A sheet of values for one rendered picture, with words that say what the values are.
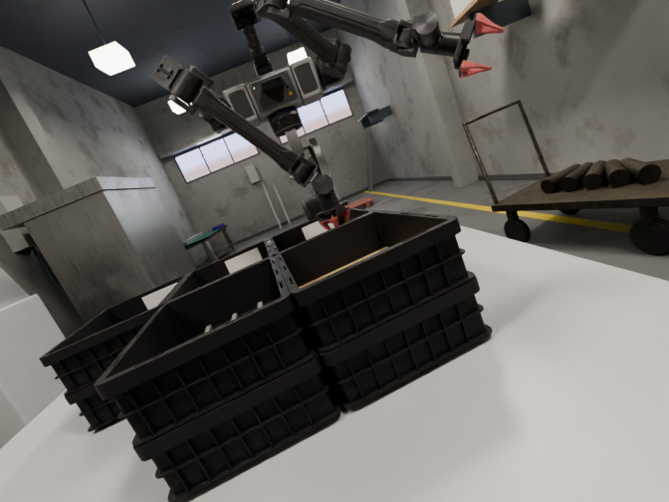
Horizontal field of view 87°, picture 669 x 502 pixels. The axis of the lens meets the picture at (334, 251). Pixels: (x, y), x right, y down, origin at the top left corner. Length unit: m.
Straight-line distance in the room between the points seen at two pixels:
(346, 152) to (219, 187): 4.04
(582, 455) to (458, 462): 0.13
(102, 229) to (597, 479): 4.54
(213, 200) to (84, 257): 7.10
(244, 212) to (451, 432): 10.96
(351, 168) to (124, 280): 8.14
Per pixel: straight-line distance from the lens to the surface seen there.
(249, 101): 1.62
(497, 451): 0.52
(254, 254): 1.31
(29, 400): 3.69
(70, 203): 4.77
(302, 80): 1.63
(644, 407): 0.56
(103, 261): 4.72
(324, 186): 1.03
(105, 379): 0.61
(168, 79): 1.13
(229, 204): 11.40
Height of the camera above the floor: 1.08
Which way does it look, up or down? 13 degrees down
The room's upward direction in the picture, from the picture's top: 22 degrees counter-clockwise
